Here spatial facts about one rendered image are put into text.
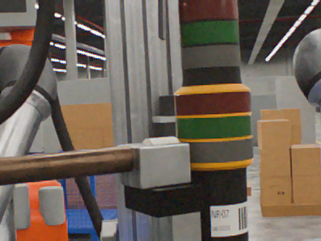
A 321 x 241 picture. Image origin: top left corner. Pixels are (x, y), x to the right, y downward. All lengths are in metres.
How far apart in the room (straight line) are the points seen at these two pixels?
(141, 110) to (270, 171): 6.74
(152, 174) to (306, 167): 7.67
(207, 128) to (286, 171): 7.62
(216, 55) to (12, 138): 0.69
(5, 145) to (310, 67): 0.55
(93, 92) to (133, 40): 9.77
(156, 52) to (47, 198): 3.06
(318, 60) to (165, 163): 0.82
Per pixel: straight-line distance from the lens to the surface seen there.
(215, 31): 0.33
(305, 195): 8.02
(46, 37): 0.30
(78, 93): 11.08
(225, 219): 0.33
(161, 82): 1.23
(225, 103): 0.32
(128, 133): 1.25
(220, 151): 0.32
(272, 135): 7.89
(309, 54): 1.12
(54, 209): 4.23
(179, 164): 0.31
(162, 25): 0.34
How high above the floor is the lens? 1.56
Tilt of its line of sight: 4 degrees down
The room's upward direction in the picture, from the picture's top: 3 degrees counter-clockwise
